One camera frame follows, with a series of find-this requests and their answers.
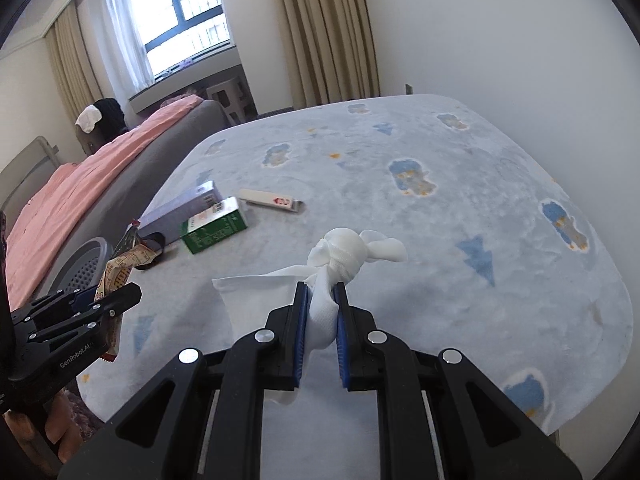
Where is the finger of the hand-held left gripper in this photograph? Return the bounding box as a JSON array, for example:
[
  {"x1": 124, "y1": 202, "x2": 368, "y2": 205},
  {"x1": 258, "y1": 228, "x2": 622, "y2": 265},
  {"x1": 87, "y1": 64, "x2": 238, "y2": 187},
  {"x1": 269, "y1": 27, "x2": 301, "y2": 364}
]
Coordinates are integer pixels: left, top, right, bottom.
[
  {"x1": 10, "y1": 286, "x2": 100, "y2": 326},
  {"x1": 25, "y1": 282, "x2": 143, "y2": 345}
]

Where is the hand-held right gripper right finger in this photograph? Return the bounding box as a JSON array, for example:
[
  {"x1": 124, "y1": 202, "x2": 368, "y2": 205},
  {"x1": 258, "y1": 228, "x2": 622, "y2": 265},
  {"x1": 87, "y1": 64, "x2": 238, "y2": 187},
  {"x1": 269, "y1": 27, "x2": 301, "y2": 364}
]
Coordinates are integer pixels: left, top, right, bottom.
[{"x1": 336, "y1": 282, "x2": 583, "y2": 480}]

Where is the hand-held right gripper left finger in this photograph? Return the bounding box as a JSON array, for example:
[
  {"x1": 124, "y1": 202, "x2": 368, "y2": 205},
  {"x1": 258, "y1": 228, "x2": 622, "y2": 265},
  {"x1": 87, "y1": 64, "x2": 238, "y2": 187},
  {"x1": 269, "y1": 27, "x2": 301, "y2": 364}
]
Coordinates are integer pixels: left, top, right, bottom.
[{"x1": 57, "y1": 282, "x2": 308, "y2": 480}]

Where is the grey perforated trash basket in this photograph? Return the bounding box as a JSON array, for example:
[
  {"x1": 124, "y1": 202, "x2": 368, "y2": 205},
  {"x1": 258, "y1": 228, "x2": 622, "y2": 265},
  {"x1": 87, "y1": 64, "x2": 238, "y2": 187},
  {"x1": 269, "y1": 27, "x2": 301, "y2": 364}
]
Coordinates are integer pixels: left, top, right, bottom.
[{"x1": 46, "y1": 237, "x2": 115, "y2": 306}]

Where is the beige red snack wrapper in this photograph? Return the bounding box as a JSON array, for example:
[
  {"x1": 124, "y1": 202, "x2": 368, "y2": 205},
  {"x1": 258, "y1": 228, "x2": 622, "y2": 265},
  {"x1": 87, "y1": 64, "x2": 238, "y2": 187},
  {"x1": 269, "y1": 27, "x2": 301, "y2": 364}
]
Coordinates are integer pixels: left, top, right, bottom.
[{"x1": 95, "y1": 220, "x2": 161, "y2": 363}]

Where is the knotted white tissue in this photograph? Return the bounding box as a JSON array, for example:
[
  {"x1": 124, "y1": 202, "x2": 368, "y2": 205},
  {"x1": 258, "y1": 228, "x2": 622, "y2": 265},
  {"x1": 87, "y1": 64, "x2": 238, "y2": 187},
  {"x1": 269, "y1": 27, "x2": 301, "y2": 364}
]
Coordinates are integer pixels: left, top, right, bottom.
[{"x1": 211, "y1": 226, "x2": 408, "y2": 408}]

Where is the person's left hand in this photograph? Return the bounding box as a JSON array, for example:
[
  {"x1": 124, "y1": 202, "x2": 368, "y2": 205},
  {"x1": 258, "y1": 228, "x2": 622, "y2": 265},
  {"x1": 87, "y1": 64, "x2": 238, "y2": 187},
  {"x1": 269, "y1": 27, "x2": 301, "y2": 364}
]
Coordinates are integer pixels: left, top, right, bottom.
[{"x1": 5, "y1": 387, "x2": 83, "y2": 461}]

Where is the purple patterned clothing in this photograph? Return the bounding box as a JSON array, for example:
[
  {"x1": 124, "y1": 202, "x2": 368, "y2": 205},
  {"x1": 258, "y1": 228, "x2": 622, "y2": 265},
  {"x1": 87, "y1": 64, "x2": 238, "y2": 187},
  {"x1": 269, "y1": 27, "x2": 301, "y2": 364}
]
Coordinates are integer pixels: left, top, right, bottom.
[{"x1": 60, "y1": 390, "x2": 108, "y2": 431}]

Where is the purple box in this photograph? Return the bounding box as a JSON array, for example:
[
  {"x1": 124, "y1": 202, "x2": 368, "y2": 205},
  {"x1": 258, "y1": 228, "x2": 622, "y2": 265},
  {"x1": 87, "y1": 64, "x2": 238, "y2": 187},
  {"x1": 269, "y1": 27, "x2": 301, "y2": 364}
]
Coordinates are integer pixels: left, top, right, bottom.
[{"x1": 137, "y1": 180, "x2": 226, "y2": 248}]

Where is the pink blanket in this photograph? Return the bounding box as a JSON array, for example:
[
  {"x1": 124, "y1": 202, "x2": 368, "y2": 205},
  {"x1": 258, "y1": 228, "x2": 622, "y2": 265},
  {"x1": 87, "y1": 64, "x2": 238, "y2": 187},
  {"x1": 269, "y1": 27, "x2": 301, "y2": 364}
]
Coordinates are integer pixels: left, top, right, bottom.
[{"x1": 7, "y1": 95, "x2": 203, "y2": 308}]

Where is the green and white box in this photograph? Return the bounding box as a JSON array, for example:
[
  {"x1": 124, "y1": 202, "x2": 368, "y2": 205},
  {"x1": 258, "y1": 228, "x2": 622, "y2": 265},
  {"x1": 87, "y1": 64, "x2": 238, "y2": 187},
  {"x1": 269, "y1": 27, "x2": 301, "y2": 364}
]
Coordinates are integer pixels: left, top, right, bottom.
[{"x1": 179, "y1": 196, "x2": 249, "y2": 256}]

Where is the pale blue printed table cover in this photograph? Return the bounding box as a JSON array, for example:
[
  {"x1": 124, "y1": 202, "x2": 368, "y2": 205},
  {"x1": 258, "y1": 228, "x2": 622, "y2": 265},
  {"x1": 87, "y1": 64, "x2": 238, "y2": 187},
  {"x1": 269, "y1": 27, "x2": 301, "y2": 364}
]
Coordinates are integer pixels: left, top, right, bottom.
[{"x1": 77, "y1": 94, "x2": 635, "y2": 436}]

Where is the grey headboard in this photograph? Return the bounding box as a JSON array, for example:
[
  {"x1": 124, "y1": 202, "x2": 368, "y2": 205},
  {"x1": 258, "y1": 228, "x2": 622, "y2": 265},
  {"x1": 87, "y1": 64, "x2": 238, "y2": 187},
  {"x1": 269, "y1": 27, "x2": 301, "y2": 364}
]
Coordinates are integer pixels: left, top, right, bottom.
[{"x1": 0, "y1": 135, "x2": 61, "y2": 211}]

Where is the white tube with red print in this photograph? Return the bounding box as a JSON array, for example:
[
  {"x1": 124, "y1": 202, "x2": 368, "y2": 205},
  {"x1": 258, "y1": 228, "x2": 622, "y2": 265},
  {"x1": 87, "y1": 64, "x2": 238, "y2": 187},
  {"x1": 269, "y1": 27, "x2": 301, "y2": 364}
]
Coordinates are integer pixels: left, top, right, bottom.
[{"x1": 238, "y1": 188, "x2": 305, "y2": 212}]

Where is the grey bed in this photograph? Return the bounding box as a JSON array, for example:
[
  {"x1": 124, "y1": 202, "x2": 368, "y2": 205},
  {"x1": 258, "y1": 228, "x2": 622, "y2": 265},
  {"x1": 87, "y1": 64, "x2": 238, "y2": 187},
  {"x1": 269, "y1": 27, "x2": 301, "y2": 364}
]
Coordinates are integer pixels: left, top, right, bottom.
[{"x1": 0, "y1": 99, "x2": 236, "y2": 311}]

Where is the white cloth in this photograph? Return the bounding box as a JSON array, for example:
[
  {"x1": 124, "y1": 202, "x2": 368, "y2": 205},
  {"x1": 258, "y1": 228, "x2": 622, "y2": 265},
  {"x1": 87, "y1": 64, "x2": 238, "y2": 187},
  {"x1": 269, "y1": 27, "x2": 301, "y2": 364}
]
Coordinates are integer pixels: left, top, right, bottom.
[{"x1": 75, "y1": 104, "x2": 104, "y2": 134}]

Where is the black chair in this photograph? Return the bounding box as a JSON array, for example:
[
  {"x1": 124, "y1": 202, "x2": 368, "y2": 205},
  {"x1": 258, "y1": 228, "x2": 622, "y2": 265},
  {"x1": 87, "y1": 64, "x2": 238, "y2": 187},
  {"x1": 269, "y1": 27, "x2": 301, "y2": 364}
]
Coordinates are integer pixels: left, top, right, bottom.
[{"x1": 75, "y1": 98, "x2": 128, "y2": 158}]

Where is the white plastic stool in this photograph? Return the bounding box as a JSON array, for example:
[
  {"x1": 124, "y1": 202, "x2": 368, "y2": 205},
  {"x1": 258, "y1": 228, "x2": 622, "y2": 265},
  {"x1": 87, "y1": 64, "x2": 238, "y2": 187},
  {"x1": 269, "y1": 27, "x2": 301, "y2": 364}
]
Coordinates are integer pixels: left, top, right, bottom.
[{"x1": 206, "y1": 76, "x2": 258, "y2": 123}]

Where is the beige curtain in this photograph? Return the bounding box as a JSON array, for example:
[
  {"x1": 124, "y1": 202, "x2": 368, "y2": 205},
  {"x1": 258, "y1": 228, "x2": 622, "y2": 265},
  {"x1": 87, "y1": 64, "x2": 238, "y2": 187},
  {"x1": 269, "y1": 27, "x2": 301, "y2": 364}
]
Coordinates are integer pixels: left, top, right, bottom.
[
  {"x1": 45, "y1": 2, "x2": 116, "y2": 111},
  {"x1": 272, "y1": 0, "x2": 381, "y2": 111}
]

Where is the bay window ledge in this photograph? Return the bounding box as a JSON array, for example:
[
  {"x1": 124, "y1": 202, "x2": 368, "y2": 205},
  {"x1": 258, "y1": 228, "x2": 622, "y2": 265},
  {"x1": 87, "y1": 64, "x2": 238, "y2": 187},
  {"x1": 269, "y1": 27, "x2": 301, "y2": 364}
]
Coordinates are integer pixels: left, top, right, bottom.
[{"x1": 129, "y1": 40, "x2": 246, "y2": 113}]

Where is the white sheer curtain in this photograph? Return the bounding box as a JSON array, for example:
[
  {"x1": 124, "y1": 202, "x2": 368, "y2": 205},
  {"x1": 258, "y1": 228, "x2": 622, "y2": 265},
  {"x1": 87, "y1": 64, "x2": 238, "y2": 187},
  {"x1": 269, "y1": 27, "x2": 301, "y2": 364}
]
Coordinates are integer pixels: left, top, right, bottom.
[{"x1": 102, "y1": 0, "x2": 156, "y2": 96}]

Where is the barred window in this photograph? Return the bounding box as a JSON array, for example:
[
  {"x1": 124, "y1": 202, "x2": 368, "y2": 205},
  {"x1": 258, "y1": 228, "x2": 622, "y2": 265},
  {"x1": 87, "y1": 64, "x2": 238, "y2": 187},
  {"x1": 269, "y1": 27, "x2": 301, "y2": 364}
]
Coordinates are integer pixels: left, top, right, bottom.
[{"x1": 129, "y1": 0, "x2": 232, "y2": 78}]

